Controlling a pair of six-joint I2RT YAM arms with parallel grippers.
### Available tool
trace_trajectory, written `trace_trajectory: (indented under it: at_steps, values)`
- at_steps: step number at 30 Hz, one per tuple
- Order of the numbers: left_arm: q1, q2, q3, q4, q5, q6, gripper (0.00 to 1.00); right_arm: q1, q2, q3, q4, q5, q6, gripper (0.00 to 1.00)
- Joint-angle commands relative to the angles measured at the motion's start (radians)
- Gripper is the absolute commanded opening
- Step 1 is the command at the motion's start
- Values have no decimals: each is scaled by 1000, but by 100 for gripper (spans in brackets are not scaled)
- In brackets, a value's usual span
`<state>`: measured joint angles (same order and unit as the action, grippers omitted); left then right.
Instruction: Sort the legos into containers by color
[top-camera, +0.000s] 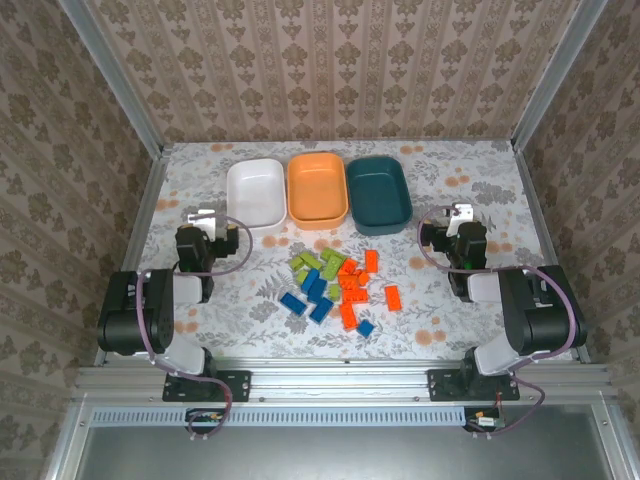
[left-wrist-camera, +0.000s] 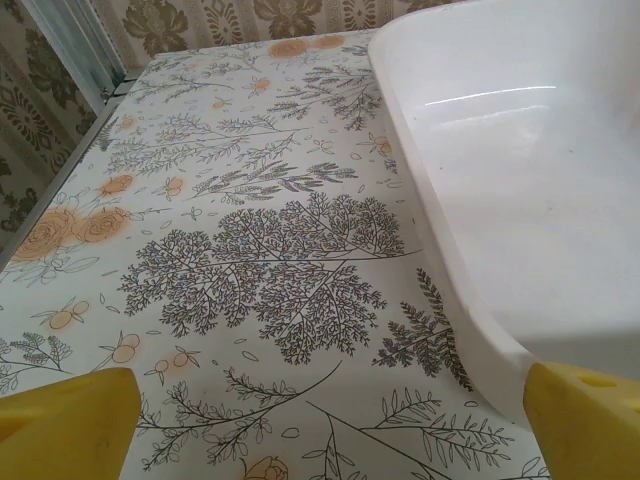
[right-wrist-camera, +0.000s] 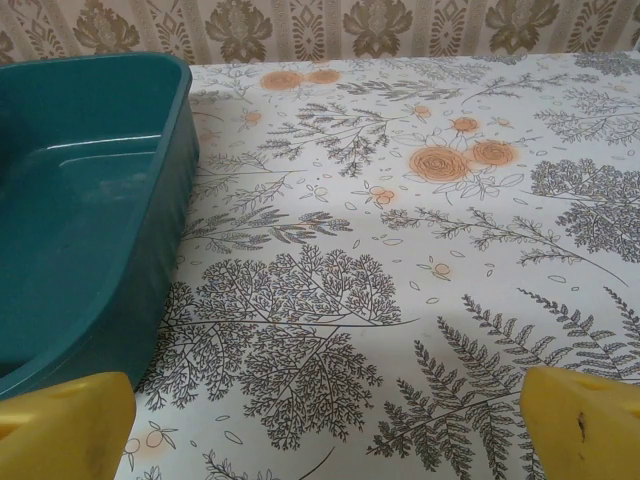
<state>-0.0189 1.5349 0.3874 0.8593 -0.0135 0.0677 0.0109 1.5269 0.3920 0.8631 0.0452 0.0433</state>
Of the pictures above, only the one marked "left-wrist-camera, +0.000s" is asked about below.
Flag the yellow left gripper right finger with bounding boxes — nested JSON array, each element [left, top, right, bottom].
[[522, 362, 640, 480]]

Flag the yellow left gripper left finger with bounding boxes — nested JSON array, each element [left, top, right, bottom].
[[0, 368, 141, 480]]

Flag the aluminium frame post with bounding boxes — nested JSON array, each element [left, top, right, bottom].
[[22, 0, 129, 99]]

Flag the floral tablecloth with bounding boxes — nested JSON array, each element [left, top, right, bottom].
[[0, 27, 554, 480]]

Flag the white plastic container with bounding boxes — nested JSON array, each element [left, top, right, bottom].
[[367, 0, 640, 417]]

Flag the aluminium side rail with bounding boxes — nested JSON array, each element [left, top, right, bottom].
[[0, 87, 124, 271]]

